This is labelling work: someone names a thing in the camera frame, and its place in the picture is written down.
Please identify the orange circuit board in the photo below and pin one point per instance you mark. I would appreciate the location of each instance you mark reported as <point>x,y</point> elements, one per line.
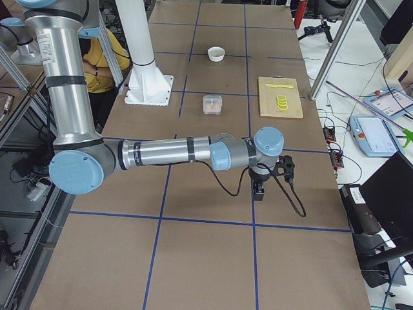
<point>336,157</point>
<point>329,133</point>

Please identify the white power strip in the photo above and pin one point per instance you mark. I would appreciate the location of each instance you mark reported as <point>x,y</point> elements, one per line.
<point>38,189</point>

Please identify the white paper bowl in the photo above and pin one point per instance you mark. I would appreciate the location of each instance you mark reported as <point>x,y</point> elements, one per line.
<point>213,50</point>

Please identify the black box with label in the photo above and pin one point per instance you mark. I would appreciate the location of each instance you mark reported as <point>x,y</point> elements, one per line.
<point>359,214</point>

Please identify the near teach pendant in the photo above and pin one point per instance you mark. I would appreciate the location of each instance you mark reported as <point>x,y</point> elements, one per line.
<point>373,136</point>

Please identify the clear plastic egg box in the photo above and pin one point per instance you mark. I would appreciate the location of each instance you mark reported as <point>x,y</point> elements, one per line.
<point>212,99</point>

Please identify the purple rod green tip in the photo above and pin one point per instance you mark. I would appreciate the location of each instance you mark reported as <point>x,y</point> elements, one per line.
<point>406,132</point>

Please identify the far teach pendant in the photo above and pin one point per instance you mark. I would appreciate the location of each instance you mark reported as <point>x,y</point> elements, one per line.
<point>391,102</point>

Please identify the person in yellow shirt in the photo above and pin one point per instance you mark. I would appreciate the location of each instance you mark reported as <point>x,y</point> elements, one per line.
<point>100,82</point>

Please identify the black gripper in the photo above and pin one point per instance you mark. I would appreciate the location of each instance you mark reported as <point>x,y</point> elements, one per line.
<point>259,178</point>

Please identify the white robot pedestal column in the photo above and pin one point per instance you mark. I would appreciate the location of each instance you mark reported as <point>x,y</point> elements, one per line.
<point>147,84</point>

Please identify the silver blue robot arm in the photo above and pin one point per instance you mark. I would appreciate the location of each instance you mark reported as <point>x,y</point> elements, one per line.
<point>83,159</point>

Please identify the teach pendant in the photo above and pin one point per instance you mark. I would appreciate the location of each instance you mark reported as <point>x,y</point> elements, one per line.
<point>391,102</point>
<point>373,136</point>

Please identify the aluminium frame post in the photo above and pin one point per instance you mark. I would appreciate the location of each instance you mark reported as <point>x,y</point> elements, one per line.
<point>350,17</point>

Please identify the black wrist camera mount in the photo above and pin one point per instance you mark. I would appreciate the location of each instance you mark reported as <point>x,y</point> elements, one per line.
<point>285,168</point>

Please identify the red fire extinguisher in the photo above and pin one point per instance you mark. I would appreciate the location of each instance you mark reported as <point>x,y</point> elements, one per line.
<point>300,12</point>

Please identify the black tripod clamp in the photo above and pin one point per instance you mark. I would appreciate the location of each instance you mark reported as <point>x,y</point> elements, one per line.
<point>322,28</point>

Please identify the yellow plastic knife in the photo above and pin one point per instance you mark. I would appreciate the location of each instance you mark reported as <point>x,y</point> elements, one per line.
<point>279,86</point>

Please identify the orange circuit board far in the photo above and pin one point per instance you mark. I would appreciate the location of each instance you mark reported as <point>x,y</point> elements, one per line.
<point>329,133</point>

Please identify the bamboo cutting board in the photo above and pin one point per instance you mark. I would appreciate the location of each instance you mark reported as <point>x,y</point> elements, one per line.
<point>268,101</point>

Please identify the orange circuit board near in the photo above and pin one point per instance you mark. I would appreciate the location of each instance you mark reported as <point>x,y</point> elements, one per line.
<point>336,157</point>

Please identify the black computer monitor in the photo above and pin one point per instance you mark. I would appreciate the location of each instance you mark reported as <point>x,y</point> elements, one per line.
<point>388,194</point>

